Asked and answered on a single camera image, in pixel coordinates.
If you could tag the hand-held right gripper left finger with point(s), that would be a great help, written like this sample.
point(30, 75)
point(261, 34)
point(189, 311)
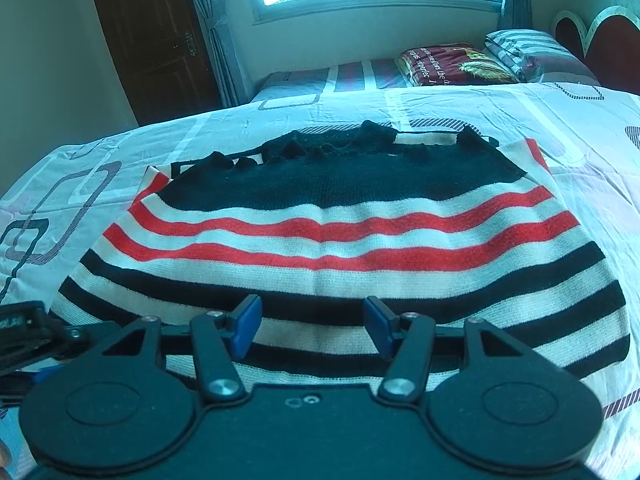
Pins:
point(245, 330)

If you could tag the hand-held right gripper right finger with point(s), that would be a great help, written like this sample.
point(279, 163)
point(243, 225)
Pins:
point(380, 327)

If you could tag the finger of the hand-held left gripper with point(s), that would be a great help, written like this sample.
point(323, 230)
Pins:
point(85, 333)

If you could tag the striped knit sweater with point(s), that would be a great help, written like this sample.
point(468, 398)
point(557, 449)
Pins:
point(350, 250)

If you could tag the striped mattress sheet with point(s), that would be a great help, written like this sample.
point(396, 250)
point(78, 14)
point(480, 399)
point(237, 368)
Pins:
point(345, 77)

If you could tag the red printed pillow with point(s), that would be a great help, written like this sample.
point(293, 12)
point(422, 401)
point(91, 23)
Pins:
point(460, 65)

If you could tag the white patterned bed sheet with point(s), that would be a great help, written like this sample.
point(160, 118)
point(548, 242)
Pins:
point(590, 150)

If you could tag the blue curtain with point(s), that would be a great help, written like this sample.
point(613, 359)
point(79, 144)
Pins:
point(215, 35)
point(515, 5)

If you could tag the dark wooden door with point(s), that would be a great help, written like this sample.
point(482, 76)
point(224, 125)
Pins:
point(150, 40)

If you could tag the striped grey pillow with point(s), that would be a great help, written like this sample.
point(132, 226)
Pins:
point(535, 55)

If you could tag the red scalloped headboard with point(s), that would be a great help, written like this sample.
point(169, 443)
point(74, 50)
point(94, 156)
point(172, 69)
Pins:
point(615, 50)

